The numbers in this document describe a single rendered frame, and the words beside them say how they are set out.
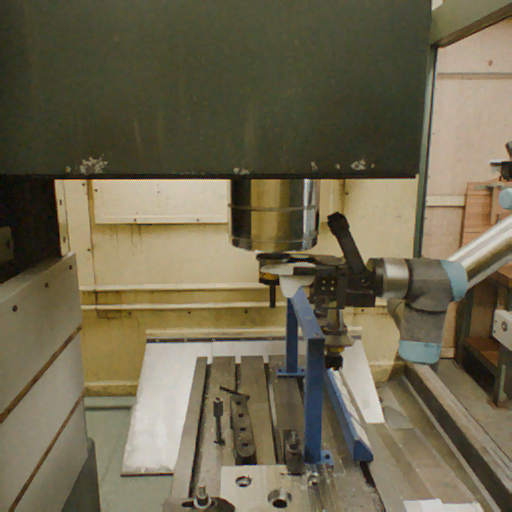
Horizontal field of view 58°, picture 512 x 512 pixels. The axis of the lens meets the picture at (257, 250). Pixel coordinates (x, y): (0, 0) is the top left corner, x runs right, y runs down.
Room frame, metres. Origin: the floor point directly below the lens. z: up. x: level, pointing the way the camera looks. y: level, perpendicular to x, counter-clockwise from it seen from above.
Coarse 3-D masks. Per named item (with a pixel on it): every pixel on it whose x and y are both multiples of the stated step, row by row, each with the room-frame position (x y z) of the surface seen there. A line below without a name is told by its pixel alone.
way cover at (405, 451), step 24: (384, 432) 1.37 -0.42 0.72; (408, 432) 1.39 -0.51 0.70; (384, 456) 1.22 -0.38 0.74; (408, 456) 1.22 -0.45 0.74; (432, 456) 1.24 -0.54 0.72; (408, 480) 1.10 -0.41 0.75; (432, 480) 1.12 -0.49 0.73; (456, 480) 1.11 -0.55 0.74; (408, 504) 1.00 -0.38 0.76; (432, 504) 1.00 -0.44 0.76; (456, 504) 1.01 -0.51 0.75
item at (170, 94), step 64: (0, 0) 0.65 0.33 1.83; (64, 0) 0.66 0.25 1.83; (128, 0) 0.66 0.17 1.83; (192, 0) 0.66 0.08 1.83; (256, 0) 0.67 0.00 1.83; (320, 0) 0.67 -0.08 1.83; (384, 0) 0.67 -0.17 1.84; (0, 64) 0.65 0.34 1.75; (64, 64) 0.66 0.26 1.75; (128, 64) 0.66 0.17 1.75; (192, 64) 0.66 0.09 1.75; (256, 64) 0.67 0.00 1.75; (320, 64) 0.67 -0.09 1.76; (384, 64) 0.67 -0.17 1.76; (0, 128) 0.65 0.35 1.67; (64, 128) 0.66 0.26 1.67; (128, 128) 0.66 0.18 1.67; (192, 128) 0.66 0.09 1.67; (256, 128) 0.67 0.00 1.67; (320, 128) 0.67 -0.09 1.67; (384, 128) 0.67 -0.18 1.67
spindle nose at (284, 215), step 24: (240, 192) 0.73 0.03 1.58; (264, 192) 0.71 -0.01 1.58; (288, 192) 0.72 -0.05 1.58; (312, 192) 0.74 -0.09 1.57; (240, 216) 0.73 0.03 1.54; (264, 216) 0.71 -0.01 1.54; (288, 216) 0.72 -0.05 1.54; (312, 216) 0.74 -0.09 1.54; (240, 240) 0.74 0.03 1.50; (264, 240) 0.71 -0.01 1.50; (288, 240) 0.72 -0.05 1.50; (312, 240) 0.75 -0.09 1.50
